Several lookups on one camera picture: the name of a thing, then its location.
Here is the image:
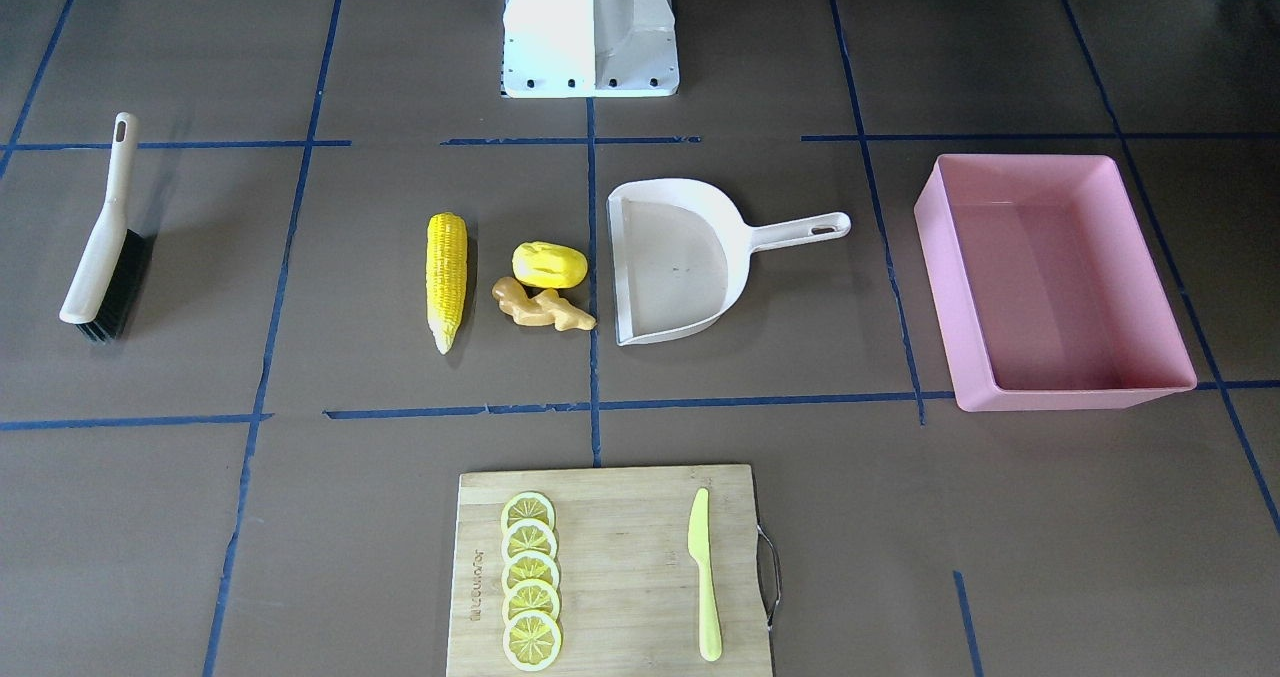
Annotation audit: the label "beige plastic dustpan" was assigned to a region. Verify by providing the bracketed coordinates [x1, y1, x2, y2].
[605, 179, 852, 346]

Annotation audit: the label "yellow corn cob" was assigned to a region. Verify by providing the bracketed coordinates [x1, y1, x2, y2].
[424, 212, 468, 354]

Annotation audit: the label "beige hand brush black bristles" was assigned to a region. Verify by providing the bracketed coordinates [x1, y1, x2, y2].
[59, 113, 148, 344]

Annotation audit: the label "pink plastic bin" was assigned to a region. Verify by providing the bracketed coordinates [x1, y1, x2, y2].
[914, 154, 1198, 412]

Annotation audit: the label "lemon slice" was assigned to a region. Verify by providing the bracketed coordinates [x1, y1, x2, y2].
[502, 550, 561, 593]
[502, 610, 563, 672]
[502, 580, 561, 623]
[500, 491, 556, 530]
[500, 518, 559, 561]

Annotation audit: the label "wooden cutting board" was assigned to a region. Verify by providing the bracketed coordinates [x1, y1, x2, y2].
[445, 465, 774, 676]

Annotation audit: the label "yellow-green plastic knife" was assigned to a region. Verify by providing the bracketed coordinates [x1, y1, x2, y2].
[687, 488, 723, 663]

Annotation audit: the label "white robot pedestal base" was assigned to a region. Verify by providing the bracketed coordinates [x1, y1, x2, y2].
[500, 0, 681, 99]

